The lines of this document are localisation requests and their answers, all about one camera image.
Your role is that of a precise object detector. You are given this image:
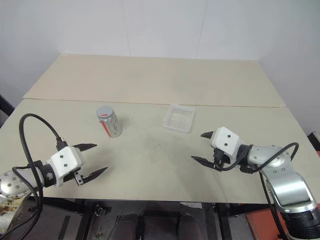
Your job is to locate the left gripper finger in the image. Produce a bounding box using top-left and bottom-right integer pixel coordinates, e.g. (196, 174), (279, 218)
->
(72, 143), (98, 153)
(81, 166), (109, 185)

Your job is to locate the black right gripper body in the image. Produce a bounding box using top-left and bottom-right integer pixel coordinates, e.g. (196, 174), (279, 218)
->
(212, 147), (233, 169)

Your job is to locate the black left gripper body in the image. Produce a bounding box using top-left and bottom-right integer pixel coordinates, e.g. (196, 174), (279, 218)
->
(63, 169), (86, 187)

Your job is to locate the silver can with red stripe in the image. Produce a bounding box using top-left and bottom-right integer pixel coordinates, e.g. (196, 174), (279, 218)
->
(96, 105), (123, 139)

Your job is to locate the clear plastic container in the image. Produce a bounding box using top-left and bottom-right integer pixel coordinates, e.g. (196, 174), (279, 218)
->
(164, 104), (196, 134)

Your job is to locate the small metal latch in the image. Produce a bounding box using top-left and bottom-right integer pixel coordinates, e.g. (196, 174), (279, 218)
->
(93, 204), (106, 217)

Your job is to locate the dark rounded shape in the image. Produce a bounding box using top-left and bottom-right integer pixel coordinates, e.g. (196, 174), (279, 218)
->
(177, 213), (201, 240)
(119, 212), (141, 240)

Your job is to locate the orange sheet on floor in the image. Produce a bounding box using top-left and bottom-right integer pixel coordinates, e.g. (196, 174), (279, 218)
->
(246, 203), (288, 240)

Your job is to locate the black bar beside table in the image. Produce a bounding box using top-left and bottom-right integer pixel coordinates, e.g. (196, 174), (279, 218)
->
(0, 93), (15, 128)

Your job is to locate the black and red object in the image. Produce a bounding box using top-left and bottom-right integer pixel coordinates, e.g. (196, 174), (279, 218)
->
(309, 131), (320, 152)

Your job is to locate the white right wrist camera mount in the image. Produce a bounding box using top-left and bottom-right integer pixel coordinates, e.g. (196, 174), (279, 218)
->
(211, 126), (242, 162)

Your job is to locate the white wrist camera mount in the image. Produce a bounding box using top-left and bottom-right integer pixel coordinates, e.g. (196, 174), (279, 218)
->
(46, 146), (86, 188)
(211, 126), (242, 162)

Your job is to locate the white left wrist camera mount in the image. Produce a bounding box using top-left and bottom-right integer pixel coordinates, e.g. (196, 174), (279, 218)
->
(46, 146), (86, 188)

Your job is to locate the black table frame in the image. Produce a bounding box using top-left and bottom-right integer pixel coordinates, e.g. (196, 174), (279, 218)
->
(27, 196), (253, 240)

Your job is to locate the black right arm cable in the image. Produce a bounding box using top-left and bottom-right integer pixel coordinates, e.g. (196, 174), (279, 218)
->
(212, 142), (300, 238)

